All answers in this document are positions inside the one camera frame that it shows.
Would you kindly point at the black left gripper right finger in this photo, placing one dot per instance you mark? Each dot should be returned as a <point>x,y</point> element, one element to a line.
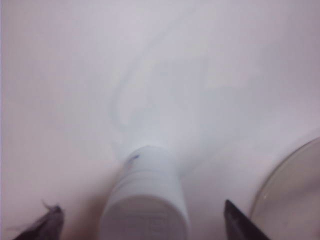
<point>240,225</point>

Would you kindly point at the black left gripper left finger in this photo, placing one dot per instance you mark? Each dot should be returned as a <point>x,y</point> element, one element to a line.
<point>47,225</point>

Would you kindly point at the clear round plastic box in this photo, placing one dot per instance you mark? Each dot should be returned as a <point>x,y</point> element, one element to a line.
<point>292,195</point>

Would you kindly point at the small white medicine bottle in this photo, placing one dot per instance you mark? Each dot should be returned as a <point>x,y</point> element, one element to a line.
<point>147,195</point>

